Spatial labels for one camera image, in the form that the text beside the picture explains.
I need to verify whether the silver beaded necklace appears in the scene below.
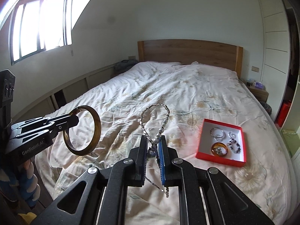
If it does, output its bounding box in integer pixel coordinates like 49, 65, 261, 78
140, 103, 171, 199

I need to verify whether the amber resin bangle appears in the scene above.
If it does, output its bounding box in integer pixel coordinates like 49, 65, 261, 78
211, 142, 229, 157

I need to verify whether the large thin silver hoop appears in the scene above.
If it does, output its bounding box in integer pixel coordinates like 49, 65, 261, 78
210, 127, 226, 139

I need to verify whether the dark brown bangle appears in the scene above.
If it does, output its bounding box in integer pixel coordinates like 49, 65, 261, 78
63, 105, 102, 156

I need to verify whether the brown beaded bracelet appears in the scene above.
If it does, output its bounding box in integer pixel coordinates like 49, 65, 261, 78
226, 137, 242, 155

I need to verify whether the silver wrist watch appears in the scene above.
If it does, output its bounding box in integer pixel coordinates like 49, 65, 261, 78
214, 147, 228, 156

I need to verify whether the red jewelry box tray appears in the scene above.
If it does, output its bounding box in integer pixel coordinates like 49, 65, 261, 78
196, 119, 247, 167

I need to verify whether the floral white bed duvet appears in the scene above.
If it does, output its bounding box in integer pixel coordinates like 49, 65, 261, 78
35, 62, 297, 224

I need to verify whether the dark bag beside bed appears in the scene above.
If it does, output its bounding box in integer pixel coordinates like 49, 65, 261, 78
114, 59, 139, 74

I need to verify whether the wooden headboard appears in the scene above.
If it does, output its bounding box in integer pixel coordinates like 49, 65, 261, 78
137, 39, 244, 78

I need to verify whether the window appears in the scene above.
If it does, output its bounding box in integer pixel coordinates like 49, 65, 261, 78
9, 0, 72, 65

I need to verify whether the wooden nightstand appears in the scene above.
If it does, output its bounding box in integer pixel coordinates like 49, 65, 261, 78
244, 80, 269, 103

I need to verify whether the purple tissue box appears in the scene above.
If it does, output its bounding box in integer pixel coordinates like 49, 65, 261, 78
253, 81, 264, 89

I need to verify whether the white wardrobe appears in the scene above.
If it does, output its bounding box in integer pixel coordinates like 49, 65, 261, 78
258, 0, 299, 130

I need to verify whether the low wall shelf unit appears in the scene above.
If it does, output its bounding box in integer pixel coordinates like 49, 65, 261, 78
12, 64, 114, 123

